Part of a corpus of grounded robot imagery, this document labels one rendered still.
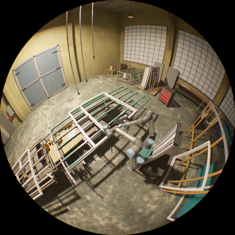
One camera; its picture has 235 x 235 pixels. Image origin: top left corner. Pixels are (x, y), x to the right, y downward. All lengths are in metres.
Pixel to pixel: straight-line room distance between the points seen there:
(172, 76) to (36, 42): 11.23
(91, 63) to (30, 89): 6.00
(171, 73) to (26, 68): 11.52
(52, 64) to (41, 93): 2.40
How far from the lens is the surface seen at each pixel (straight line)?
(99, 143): 1.58
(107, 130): 1.29
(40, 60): 7.18
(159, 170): 1.76
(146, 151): 1.84
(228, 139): 8.13
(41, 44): 7.52
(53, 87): 7.34
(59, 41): 7.55
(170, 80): 7.92
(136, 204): 2.66
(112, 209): 2.68
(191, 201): 3.57
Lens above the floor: 2.37
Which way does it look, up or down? 49 degrees down
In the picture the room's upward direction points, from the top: 1 degrees clockwise
